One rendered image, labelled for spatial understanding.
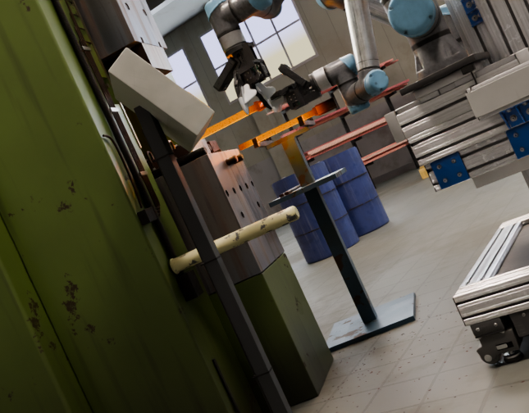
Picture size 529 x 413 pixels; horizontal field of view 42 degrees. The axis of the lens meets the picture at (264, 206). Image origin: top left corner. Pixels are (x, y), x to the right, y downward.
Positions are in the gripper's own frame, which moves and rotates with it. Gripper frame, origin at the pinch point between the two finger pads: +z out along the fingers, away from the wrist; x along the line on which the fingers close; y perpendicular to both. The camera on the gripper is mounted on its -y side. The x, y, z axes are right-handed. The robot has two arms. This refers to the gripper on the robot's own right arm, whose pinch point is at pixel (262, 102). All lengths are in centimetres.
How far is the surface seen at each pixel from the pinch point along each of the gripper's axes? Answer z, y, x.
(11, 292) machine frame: 87, 24, -54
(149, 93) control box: 10, -7, -73
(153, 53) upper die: 27.4, -32.5, -5.1
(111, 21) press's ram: 32, -46, -17
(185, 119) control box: 5, 3, -71
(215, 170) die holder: 21.8, 15.2, -15.7
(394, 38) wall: -44, -114, 1001
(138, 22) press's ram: 27, -44, -6
